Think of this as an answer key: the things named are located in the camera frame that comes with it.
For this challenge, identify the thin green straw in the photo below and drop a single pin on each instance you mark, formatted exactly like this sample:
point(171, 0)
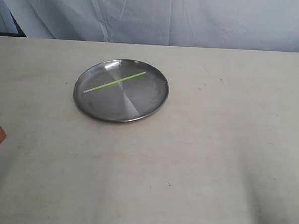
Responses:
point(114, 82)

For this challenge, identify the black framed panel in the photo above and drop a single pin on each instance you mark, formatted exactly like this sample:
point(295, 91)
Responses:
point(8, 25)

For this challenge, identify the white backdrop cloth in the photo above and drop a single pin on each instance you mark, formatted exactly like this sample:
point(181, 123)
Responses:
point(241, 24)

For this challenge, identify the round steel plate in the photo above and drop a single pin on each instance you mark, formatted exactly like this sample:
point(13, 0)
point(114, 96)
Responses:
point(126, 101)

